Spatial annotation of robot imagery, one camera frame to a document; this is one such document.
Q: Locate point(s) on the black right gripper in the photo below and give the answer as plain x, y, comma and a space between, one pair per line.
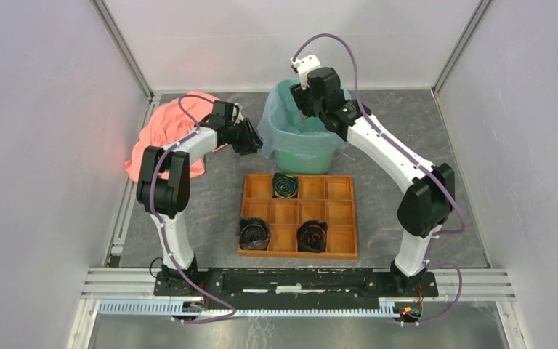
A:
300, 97

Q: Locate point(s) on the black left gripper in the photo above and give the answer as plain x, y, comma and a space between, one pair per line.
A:
251, 142

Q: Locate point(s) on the translucent blue plastic trash bag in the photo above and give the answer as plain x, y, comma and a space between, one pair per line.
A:
283, 127

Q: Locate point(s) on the green plastic trash bin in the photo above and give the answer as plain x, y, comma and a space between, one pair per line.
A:
318, 165

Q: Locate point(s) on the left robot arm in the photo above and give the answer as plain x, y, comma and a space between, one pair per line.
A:
163, 187

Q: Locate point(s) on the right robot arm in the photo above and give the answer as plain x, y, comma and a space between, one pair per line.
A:
428, 190

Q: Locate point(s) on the rolled black belt yellow stitching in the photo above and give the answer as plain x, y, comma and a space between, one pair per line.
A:
284, 186

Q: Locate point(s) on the pink cloth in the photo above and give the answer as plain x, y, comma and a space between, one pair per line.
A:
169, 123

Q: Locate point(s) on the rolled black belt left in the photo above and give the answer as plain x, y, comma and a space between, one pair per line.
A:
254, 234

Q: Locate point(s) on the orange compartment tray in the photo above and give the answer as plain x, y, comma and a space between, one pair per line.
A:
327, 198

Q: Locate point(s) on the rolled black belt orange stitching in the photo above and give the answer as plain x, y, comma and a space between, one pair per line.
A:
311, 236

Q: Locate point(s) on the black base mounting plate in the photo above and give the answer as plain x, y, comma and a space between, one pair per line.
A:
295, 288

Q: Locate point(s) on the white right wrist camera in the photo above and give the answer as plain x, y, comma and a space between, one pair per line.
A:
303, 66

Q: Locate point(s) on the white slotted cable duct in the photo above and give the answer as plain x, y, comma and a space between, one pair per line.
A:
184, 308

